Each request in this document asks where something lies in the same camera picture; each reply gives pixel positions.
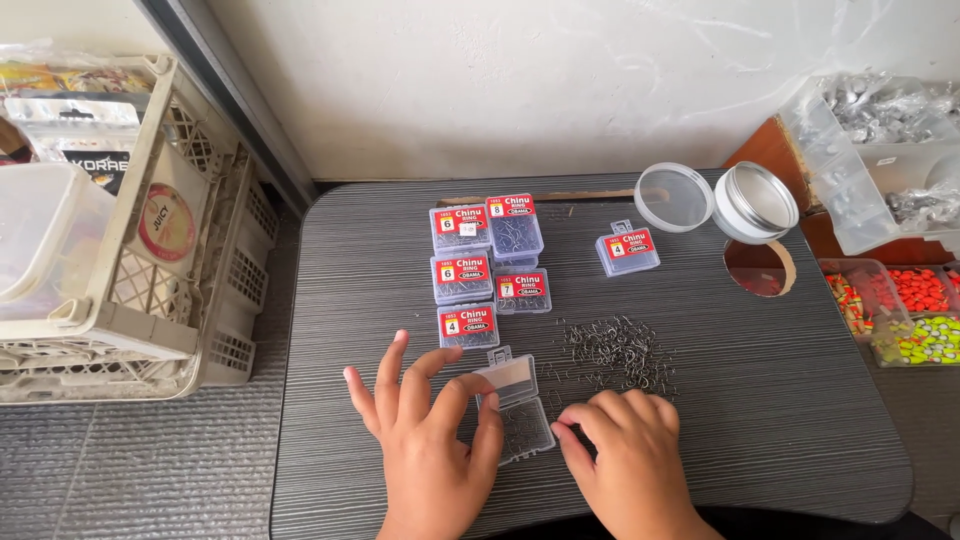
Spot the person's left hand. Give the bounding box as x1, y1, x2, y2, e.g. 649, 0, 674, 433
343, 330, 505, 535

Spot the grey metal door frame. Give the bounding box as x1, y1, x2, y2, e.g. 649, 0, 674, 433
133, 0, 319, 220

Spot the person's right hand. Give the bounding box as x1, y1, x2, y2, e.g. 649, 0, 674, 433
551, 388, 715, 532

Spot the clear plastic hook box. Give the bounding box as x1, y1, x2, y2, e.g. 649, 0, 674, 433
474, 345, 558, 468

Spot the beige plastic crate with packets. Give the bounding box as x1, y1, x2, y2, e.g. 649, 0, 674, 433
0, 41, 226, 363

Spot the clear round plastic lid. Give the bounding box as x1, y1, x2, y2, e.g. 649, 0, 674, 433
633, 162, 716, 234

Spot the clear compartment box of sinkers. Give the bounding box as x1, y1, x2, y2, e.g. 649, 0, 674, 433
776, 69, 960, 258

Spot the round silver tin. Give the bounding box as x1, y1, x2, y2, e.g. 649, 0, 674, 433
710, 160, 801, 246

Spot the clear box of colourful floats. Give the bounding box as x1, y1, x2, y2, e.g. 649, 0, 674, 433
817, 258, 960, 369

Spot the pile of loose fish hooks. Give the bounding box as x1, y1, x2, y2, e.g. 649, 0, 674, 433
538, 314, 681, 402

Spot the red label clear hook box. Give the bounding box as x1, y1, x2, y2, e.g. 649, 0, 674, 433
429, 203, 494, 256
594, 219, 663, 279
437, 302, 501, 351
492, 267, 554, 316
429, 250, 495, 306
484, 193, 546, 272

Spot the brown cardboard box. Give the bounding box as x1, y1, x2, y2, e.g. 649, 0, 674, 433
722, 115, 960, 268

